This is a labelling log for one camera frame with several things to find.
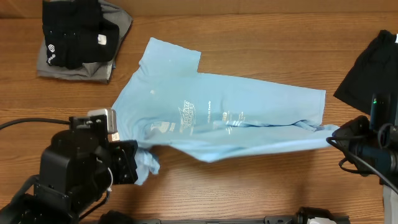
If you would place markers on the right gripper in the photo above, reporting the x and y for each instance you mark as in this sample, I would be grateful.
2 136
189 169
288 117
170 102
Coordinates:
358 122

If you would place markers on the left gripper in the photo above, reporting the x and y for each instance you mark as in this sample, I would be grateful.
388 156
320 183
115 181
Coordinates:
123 152

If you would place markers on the light blue t-shirt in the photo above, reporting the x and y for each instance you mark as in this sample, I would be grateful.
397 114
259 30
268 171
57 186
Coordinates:
168 102

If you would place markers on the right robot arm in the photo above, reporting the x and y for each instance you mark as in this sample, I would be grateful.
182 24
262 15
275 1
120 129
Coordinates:
370 148

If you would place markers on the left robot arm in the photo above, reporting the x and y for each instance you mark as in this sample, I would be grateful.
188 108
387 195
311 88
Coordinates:
76 176

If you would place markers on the small white tag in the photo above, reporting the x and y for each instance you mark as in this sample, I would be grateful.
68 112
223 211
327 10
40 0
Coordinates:
114 137

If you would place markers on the black garment at right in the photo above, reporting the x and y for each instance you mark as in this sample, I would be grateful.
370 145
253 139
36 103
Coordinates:
374 71

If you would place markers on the grey folded garment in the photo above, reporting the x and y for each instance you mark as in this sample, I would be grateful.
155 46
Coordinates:
98 71

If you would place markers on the black folded garment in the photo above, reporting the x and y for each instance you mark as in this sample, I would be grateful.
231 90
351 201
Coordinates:
76 32

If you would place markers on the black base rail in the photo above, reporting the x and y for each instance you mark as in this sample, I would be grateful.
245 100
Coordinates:
305 215

